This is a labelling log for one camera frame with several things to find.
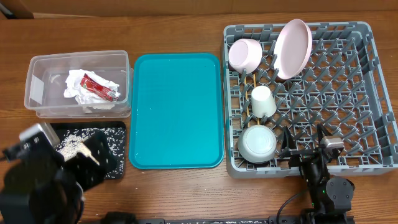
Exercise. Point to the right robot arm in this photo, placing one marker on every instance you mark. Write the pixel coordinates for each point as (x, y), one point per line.
(331, 196)

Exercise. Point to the white napkin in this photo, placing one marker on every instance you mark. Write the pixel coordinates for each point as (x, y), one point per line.
(84, 96)

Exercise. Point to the large pink plate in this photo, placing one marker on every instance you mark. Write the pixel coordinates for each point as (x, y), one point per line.
(292, 49)

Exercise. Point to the white rice pile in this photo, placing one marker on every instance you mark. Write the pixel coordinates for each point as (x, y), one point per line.
(116, 137)

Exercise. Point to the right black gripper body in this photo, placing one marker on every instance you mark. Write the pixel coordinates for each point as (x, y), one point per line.
(300, 157)

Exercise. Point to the grey bowl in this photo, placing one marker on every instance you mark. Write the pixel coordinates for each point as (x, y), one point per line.
(257, 144)

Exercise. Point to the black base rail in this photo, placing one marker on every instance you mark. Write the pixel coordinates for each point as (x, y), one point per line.
(119, 218)

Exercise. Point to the grey dishwasher rack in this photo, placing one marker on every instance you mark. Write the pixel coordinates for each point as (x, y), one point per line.
(342, 87)

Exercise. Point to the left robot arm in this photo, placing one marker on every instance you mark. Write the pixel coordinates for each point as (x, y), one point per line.
(45, 188)

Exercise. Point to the wooden chopstick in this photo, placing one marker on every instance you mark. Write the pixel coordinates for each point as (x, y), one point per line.
(247, 102)
(254, 85)

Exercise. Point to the teal plastic tray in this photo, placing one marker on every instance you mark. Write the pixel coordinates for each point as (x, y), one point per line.
(177, 112)

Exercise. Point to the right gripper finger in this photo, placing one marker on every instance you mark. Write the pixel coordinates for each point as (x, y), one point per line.
(288, 142)
(322, 131)

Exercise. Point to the small pink saucer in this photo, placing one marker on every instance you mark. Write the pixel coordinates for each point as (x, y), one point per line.
(245, 54)

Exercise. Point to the black plastic tray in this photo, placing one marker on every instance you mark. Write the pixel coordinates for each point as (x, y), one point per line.
(92, 124)

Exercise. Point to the red ketchup packet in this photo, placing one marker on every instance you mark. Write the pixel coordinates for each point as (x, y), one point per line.
(94, 87)

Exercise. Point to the pale green cup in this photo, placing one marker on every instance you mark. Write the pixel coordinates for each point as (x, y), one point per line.
(263, 103)

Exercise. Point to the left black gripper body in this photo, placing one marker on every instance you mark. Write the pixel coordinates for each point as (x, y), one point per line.
(83, 170)

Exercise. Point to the clear plastic bin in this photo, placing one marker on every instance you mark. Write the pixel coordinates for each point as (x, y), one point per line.
(46, 82)

